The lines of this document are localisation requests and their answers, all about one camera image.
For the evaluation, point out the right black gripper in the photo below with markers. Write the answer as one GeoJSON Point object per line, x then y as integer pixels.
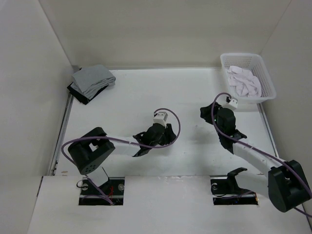
{"type": "Point", "coordinates": [205, 110]}

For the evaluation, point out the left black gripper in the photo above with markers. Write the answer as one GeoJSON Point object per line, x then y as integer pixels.
{"type": "Point", "coordinates": [168, 134]}

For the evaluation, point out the white tank top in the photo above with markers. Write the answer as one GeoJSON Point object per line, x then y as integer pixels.
{"type": "Point", "coordinates": [243, 81]}

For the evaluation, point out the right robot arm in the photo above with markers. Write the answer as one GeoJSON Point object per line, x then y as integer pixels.
{"type": "Point", "coordinates": [282, 182]}

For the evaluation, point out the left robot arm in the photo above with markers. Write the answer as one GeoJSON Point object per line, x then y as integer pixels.
{"type": "Point", "coordinates": [89, 154]}

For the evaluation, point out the folded black tank top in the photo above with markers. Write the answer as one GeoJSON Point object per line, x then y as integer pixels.
{"type": "Point", "coordinates": [80, 97]}

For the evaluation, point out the folded grey tank top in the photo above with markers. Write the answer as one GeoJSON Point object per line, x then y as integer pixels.
{"type": "Point", "coordinates": [89, 80]}

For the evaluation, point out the white plastic basket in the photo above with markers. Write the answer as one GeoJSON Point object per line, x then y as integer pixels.
{"type": "Point", "coordinates": [255, 64]}

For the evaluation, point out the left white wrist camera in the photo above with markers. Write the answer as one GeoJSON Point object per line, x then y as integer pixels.
{"type": "Point", "coordinates": [160, 118]}

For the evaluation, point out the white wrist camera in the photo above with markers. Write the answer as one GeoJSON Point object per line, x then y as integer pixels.
{"type": "Point", "coordinates": [160, 118]}
{"type": "Point", "coordinates": [231, 103]}

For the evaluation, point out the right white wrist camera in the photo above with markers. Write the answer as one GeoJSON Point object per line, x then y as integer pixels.
{"type": "Point", "coordinates": [231, 103]}

